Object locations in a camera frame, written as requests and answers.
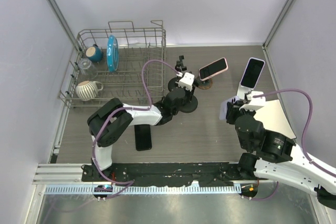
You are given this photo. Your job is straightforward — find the black phone stand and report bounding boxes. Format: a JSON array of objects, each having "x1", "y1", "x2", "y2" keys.
[
  {"x1": 168, "y1": 55, "x2": 187, "y2": 91},
  {"x1": 180, "y1": 96, "x2": 198, "y2": 113}
]

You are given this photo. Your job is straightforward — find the black front phone stand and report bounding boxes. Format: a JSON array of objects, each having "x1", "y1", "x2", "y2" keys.
[{"x1": 168, "y1": 55, "x2": 187, "y2": 91}]

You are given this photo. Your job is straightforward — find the lilac case phone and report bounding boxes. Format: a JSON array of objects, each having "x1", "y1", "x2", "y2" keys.
[
  {"x1": 240, "y1": 58, "x2": 265, "y2": 89},
  {"x1": 219, "y1": 96, "x2": 239, "y2": 120}
]

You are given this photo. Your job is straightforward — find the black phone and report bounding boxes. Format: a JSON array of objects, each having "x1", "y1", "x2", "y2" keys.
[{"x1": 134, "y1": 124, "x2": 152, "y2": 151}]

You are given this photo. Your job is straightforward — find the pink case phone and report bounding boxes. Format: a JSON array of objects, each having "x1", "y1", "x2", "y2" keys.
[{"x1": 199, "y1": 58, "x2": 228, "y2": 81}]

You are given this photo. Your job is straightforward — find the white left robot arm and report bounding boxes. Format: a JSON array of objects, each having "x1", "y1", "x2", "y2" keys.
[{"x1": 87, "y1": 88, "x2": 198, "y2": 182}]

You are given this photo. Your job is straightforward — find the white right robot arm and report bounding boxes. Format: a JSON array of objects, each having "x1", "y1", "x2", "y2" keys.
[{"x1": 219, "y1": 97, "x2": 335, "y2": 209}]

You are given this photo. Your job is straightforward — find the wooden round phone stand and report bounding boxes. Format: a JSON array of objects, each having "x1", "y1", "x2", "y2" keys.
[{"x1": 197, "y1": 79, "x2": 213, "y2": 90}]

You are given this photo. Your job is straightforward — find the white angled phone stand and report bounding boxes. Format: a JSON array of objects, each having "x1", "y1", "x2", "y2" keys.
[{"x1": 237, "y1": 84, "x2": 254, "y2": 100}]

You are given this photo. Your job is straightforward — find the white flat board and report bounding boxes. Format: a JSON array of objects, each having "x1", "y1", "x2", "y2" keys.
[{"x1": 254, "y1": 100, "x2": 296, "y2": 140}]

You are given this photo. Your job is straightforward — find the blue plate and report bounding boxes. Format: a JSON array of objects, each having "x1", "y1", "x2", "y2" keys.
[{"x1": 106, "y1": 35, "x2": 119, "y2": 72}]

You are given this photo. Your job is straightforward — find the striped white mug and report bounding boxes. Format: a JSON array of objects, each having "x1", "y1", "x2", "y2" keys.
[{"x1": 75, "y1": 80, "x2": 104, "y2": 101}]

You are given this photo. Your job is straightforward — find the clear drinking glass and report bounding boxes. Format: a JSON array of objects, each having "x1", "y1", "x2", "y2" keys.
[{"x1": 78, "y1": 58, "x2": 98, "y2": 78}]

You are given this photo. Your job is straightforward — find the blue ceramic mug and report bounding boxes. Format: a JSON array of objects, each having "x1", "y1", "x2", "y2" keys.
[{"x1": 86, "y1": 44, "x2": 103, "y2": 62}]

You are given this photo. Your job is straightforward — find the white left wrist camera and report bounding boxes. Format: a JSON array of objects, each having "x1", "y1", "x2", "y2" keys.
[{"x1": 177, "y1": 72, "x2": 195, "y2": 91}]

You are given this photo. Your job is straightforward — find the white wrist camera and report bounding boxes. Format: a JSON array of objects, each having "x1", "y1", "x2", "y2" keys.
[
  {"x1": 177, "y1": 72, "x2": 195, "y2": 91},
  {"x1": 239, "y1": 91, "x2": 266, "y2": 111}
]

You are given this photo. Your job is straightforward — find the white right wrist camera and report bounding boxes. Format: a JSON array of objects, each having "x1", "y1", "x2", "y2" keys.
[{"x1": 239, "y1": 91, "x2": 266, "y2": 111}]

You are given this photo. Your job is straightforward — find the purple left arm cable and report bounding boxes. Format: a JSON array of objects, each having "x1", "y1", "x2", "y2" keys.
[{"x1": 90, "y1": 60, "x2": 184, "y2": 180}]

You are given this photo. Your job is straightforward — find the grey wire dish rack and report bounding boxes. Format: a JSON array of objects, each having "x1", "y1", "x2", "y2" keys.
[{"x1": 59, "y1": 20, "x2": 166, "y2": 108}]

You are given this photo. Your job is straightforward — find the white slotted cable duct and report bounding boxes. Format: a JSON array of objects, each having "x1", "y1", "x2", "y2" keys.
[{"x1": 45, "y1": 182, "x2": 241, "y2": 195}]

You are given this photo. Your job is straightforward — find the right aluminium frame post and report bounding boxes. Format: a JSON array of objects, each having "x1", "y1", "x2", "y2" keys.
[{"x1": 263, "y1": 0, "x2": 296, "y2": 50}]

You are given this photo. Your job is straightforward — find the aluminium frame post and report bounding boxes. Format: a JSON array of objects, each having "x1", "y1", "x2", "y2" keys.
[
  {"x1": 47, "y1": 0, "x2": 82, "y2": 52},
  {"x1": 263, "y1": 0, "x2": 296, "y2": 50}
]

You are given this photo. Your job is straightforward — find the left aluminium frame post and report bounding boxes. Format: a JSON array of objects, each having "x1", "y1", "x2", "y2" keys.
[{"x1": 47, "y1": 0, "x2": 82, "y2": 52}]

